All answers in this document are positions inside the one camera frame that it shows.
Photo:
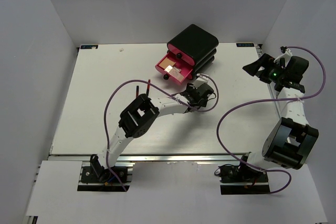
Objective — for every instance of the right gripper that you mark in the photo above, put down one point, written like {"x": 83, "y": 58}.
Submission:
{"x": 264, "y": 60}

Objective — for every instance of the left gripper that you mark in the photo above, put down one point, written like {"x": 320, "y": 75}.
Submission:
{"x": 190, "y": 88}

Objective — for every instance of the peach rectangular palette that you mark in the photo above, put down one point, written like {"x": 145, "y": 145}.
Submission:
{"x": 173, "y": 71}

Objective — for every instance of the square peach compact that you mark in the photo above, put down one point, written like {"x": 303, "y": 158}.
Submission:
{"x": 166, "y": 63}

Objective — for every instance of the black pink drawer organizer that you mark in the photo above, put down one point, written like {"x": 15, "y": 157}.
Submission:
{"x": 192, "y": 49}

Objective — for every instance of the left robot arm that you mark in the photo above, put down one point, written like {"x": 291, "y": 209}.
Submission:
{"x": 137, "y": 118}

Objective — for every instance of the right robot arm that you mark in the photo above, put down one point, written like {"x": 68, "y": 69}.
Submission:
{"x": 292, "y": 139}

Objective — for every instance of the right blue corner label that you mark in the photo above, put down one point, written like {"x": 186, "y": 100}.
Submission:
{"x": 246, "y": 44}

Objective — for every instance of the blue corner label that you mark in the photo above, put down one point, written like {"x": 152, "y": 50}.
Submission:
{"x": 246, "y": 44}
{"x": 83, "y": 47}

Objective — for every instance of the red lip gloss upright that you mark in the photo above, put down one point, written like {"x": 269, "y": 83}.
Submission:
{"x": 148, "y": 87}

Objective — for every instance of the dark lip gloss vertical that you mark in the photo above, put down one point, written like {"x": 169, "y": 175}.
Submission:
{"x": 137, "y": 90}

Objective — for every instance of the left blue corner label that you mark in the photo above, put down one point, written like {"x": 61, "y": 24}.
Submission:
{"x": 83, "y": 47}

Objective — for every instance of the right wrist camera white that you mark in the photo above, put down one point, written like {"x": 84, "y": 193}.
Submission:
{"x": 286, "y": 55}

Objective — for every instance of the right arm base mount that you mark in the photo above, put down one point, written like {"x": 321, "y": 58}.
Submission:
{"x": 241, "y": 180}

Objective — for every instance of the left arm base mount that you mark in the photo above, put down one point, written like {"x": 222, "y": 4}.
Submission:
{"x": 107, "y": 182}

